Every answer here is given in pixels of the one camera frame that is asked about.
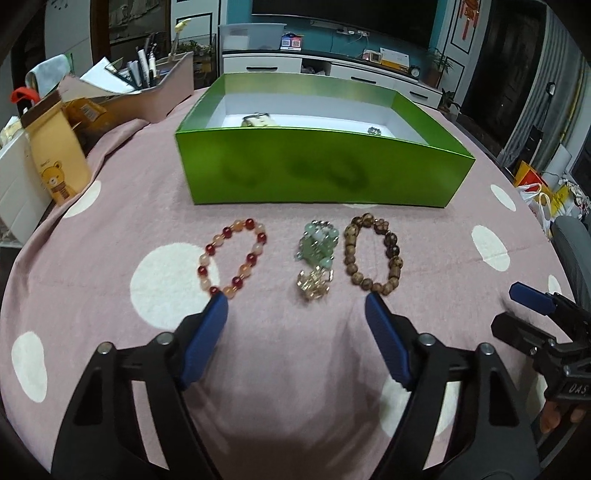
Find brown wooden bead bracelet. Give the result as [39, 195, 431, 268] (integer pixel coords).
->
[343, 213, 405, 296]

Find green jade bracelet gold charm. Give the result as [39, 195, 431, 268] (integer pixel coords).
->
[294, 220, 341, 302]

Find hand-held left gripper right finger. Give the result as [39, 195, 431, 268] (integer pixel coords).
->
[365, 291, 541, 480]

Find person's right hand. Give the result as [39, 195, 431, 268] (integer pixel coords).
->
[538, 399, 587, 435]

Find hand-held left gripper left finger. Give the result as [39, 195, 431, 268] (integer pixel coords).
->
[51, 292, 230, 480]

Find yellow bear print bottle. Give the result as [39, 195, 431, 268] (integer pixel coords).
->
[11, 87, 92, 207]

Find leafy plant with yellow ornament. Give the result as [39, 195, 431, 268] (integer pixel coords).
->
[174, 19, 218, 75]

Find white papers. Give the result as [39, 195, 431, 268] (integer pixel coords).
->
[79, 56, 139, 97]

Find striped curtain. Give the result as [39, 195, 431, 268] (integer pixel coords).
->
[501, 4, 578, 171]

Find white plastic crate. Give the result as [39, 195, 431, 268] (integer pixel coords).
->
[0, 117, 51, 245]

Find orange snack packet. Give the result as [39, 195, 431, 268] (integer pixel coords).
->
[65, 97, 109, 134]

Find grey chair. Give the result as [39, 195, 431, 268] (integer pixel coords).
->
[551, 216, 591, 282]

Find white television cabinet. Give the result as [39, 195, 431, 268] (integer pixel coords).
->
[222, 48, 455, 109]

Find yellow paper bag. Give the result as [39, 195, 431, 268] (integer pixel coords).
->
[514, 161, 552, 192]

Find small potted plant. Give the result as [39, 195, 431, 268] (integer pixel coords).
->
[438, 90, 462, 116]

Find red wall ornament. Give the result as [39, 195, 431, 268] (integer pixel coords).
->
[457, 0, 481, 42]

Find tall potted plant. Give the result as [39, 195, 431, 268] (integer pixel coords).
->
[427, 46, 455, 88]

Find bundle of pens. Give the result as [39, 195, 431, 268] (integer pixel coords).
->
[115, 34, 160, 88]

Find red and peach bead bracelet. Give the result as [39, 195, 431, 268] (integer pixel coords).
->
[197, 218, 269, 301]

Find white wristwatch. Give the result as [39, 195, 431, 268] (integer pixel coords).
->
[240, 112, 278, 127]

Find green cardboard box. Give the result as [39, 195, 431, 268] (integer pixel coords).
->
[174, 73, 476, 208]

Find black television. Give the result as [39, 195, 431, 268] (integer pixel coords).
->
[252, 0, 439, 49]

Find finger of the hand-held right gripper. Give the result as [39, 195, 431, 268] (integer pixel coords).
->
[491, 313, 573, 365]
[509, 283, 591, 340]

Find clear storage bin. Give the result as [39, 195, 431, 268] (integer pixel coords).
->
[218, 23, 282, 51]

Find white plastic bag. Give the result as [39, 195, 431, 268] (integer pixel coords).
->
[516, 182, 557, 238]

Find pink desk organizer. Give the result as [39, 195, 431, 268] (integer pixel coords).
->
[99, 50, 195, 123]

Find pink polka dot tablecloth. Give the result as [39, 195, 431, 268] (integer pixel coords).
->
[0, 76, 591, 472]

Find yellow and white desk calendar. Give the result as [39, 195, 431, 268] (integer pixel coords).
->
[379, 47, 409, 72]

